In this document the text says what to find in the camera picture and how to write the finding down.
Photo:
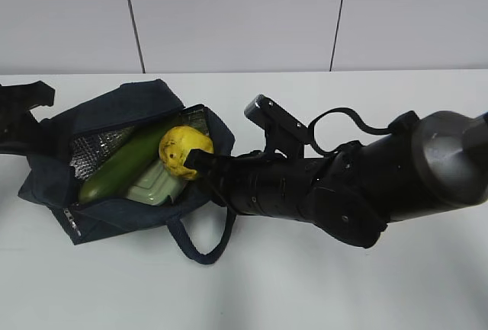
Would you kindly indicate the dark blue lunch bag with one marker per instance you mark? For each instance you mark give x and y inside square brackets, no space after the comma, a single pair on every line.
[52,183]

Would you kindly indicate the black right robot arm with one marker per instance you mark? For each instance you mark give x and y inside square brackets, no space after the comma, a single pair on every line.
[420,167]

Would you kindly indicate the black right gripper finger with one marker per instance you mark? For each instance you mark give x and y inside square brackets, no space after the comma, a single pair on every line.
[208,164]

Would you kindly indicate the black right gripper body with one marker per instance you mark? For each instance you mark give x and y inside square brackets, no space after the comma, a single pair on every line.
[259,185]

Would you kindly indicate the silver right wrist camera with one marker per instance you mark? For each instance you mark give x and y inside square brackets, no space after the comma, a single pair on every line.
[266,113]

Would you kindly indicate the green cucumber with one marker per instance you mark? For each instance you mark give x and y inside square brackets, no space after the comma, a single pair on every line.
[134,158]

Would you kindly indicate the green lidded glass container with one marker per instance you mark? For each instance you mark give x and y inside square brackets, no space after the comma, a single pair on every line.
[156,186]

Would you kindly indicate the yellow pear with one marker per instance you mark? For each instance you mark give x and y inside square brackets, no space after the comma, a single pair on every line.
[175,146]

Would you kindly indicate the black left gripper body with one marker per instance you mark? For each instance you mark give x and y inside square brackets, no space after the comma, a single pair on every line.
[22,134]

